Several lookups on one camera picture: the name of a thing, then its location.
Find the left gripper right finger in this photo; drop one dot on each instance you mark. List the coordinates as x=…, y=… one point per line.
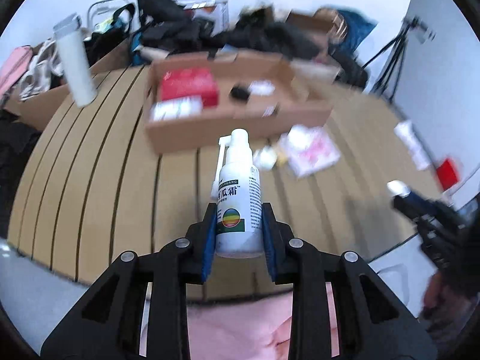
x=372, y=323

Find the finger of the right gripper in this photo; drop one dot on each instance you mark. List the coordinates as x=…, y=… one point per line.
x=413, y=206

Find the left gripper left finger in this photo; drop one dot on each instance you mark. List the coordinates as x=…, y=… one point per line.
x=105, y=323

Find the small white round jar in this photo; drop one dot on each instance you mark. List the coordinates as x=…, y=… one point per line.
x=398, y=188

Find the white spray bottle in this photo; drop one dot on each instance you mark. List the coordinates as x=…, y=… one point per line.
x=237, y=191

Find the small black object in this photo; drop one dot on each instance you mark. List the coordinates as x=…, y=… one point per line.
x=240, y=93

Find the red rectangular box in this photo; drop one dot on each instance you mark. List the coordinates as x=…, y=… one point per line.
x=195, y=82

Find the white paper sheet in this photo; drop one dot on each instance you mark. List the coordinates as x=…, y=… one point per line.
x=404, y=131

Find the pink puffer jacket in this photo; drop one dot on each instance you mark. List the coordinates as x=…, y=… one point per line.
x=248, y=330

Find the pink white booklet pouch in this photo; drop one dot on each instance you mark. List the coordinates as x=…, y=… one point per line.
x=308, y=150

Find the olive slatted folding table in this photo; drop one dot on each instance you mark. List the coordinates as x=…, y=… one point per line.
x=93, y=187

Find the black backpack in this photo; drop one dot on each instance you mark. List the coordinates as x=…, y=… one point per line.
x=351, y=74

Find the white tube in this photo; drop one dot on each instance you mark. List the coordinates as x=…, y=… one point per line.
x=265, y=158

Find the blue bag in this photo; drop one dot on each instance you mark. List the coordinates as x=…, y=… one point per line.
x=359, y=27

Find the woven rattan ball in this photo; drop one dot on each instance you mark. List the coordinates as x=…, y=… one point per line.
x=339, y=31

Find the cardboard box right rear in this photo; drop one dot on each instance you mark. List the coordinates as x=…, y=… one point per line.
x=313, y=26

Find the cardboard box with clothes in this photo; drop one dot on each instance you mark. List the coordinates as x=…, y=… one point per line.
x=38, y=110

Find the open cardboard tray box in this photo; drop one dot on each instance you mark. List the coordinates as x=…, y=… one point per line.
x=294, y=101

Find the cream garment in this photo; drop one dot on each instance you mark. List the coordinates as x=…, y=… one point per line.
x=45, y=66

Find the pink bag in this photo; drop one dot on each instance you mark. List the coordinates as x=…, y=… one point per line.
x=14, y=67

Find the white thermos bottle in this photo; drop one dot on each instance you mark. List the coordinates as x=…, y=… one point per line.
x=72, y=52

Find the black clothes pile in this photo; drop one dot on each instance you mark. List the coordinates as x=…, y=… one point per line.
x=171, y=29

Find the camera tripod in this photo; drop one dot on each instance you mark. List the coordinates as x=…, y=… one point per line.
x=388, y=81

